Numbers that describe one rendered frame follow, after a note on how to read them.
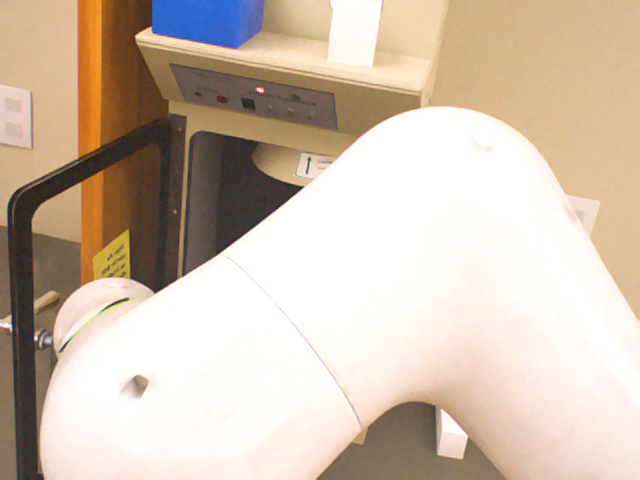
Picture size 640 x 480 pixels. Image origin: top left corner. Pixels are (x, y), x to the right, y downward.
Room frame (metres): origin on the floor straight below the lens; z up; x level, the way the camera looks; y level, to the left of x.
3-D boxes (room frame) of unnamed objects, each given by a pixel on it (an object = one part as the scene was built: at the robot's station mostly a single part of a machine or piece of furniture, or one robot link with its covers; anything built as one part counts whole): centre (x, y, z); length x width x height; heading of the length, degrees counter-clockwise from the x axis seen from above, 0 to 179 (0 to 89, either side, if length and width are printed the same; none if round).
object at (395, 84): (0.98, 0.06, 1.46); 0.32 x 0.11 x 0.10; 81
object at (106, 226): (0.90, 0.25, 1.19); 0.30 x 0.01 x 0.40; 162
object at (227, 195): (1.16, 0.03, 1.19); 0.26 x 0.24 x 0.35; 81
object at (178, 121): (1.05, 0.20, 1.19); 0.03 x 0.02 x 0.39; 81
